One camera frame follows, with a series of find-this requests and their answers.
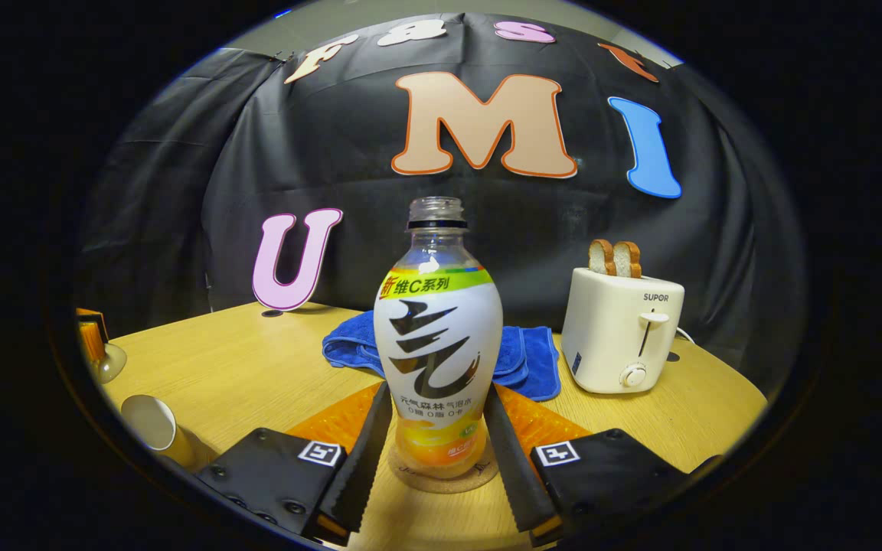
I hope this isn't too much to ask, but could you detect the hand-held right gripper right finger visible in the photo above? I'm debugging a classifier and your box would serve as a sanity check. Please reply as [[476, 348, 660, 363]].
[[482, 381, 691, 546]]

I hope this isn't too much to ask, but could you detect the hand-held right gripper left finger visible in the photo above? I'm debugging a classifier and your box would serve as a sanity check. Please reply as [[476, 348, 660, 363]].
[[196, 380, 394, 546]]

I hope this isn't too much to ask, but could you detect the cream teacup lid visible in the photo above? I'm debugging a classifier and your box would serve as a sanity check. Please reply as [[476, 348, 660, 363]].
[[96, 342, 129, 385]]

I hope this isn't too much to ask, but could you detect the round wooden coaster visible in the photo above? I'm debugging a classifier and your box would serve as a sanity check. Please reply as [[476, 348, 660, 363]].
[[387, 440, 500, 494]]

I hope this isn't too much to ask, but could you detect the yellow teacup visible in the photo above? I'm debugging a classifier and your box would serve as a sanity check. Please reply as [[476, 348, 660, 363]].
[[120, 394, 198, 470]]

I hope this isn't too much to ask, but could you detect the plastic water bottle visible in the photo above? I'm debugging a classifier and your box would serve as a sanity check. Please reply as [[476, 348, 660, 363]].
[[374, 196, 505, 481]]

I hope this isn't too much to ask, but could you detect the blue towel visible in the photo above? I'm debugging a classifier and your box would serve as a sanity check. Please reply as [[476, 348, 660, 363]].
[[322, 310, 562, 403]]

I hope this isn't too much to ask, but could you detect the white toaster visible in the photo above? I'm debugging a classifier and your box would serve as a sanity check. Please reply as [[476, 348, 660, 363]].
[[561, 266, 685, 395]]

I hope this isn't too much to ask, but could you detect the black backdrop cloth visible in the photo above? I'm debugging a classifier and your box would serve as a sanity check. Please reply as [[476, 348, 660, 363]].
[[77, 11, 805, 368]]

